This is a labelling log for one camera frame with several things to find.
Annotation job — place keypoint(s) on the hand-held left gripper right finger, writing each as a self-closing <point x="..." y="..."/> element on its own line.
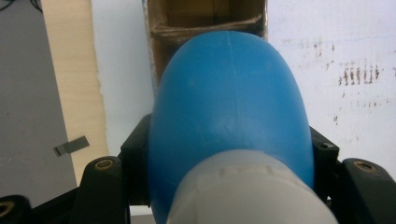
<point x="325" y="165"/>

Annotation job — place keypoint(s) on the blue bottle with white cap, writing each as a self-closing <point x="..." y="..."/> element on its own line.
<point x="230" y="109"/>

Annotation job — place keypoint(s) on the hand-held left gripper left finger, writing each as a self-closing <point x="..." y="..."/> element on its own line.
<point x="137" y="168"/>

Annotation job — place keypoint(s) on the black tape strip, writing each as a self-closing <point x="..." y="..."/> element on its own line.
<point x="71" y="146"/>

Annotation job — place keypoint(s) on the brown cardboard box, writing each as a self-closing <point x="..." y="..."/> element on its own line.
<point x="193" y="18"/>

